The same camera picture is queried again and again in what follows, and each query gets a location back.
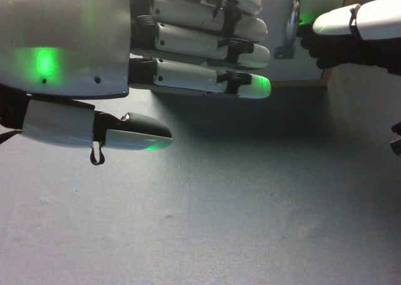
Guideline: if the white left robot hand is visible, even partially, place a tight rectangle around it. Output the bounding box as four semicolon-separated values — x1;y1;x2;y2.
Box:
0;0;272;167

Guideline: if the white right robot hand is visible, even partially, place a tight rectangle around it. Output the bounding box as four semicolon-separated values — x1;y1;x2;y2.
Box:
296;0;401;76

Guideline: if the metal handle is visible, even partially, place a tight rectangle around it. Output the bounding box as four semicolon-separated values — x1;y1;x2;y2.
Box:
274;0;310;60

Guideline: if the hinged cabinet door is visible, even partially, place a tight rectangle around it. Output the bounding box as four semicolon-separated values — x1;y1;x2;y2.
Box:
247;0;352;89

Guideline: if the grey table cloth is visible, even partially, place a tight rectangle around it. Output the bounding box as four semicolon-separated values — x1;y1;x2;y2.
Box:
0;64;401;285

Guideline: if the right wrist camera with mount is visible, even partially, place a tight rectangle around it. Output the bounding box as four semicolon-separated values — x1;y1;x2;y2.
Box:
389;121;401;160

